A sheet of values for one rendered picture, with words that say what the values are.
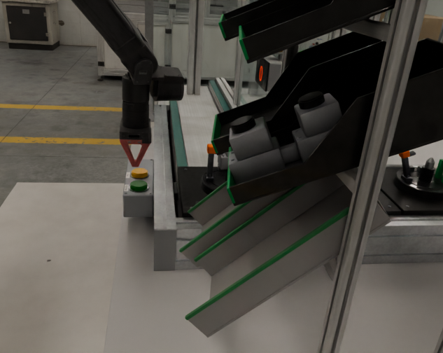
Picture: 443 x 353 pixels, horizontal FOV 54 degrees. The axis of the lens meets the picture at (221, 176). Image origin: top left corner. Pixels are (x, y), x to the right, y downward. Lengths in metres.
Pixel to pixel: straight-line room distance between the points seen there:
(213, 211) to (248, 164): 0.31
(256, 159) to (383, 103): 0.16
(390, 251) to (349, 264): 0.54
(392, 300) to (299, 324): 0.22
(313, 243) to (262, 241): 0.16
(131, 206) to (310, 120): 0.60
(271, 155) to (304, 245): 0.11
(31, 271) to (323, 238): 0.63
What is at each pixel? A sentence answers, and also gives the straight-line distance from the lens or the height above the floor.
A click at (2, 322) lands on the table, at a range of 0.87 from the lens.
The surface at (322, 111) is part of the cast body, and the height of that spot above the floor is 1.29.
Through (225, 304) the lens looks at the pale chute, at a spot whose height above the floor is 1.05.
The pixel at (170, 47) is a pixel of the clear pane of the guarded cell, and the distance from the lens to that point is 2.26.
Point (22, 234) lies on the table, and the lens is 1.09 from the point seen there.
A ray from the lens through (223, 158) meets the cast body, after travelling 0.97.
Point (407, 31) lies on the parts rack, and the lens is 0.43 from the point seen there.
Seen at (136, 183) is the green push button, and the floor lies 0.97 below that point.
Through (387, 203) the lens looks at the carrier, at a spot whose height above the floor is 0.97.
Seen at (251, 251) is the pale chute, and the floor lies 1.05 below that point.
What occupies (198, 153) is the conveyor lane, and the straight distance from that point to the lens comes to 1.35.
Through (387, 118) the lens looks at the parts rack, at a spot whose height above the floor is 1.31.
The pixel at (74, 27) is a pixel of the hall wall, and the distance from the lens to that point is 9.06.
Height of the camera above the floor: 1.42
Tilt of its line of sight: 25 degrees down
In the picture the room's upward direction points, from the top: 4 degrees clockwise
